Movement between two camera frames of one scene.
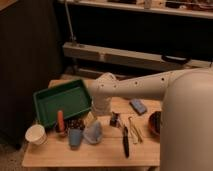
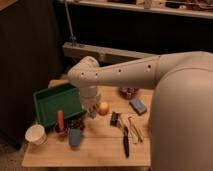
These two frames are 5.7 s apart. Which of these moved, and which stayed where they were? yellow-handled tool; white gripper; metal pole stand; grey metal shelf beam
Moved: white gripper
Stayed: yellow-handled tool; grey metal shelf beam; metal pole stand
